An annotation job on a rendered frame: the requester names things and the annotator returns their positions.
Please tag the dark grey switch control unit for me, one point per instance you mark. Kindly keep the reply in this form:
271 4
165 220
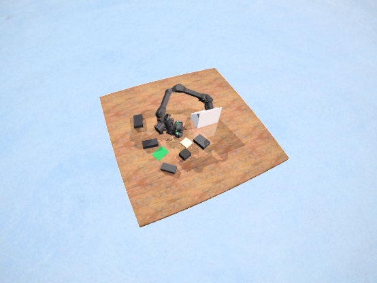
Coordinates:
180 133

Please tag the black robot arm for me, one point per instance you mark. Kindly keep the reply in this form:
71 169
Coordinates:
163 119

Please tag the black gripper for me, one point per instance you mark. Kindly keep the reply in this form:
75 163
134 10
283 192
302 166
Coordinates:
170 129

